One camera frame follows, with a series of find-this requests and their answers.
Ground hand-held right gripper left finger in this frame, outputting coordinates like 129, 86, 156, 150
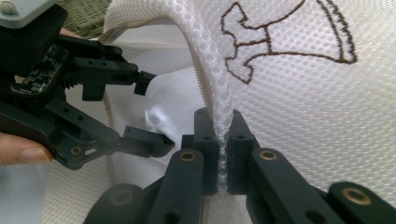
148, 106, 219, 224

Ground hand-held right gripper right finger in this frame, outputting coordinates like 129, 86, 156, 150
226, 108, 344, 224

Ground white garment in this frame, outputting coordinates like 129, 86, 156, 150
144, 66, 207, 166

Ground green woven basket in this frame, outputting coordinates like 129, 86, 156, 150
55, 0, 114, 40

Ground white mesh laundry bag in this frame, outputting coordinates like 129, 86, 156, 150
40, 0, 396, 224

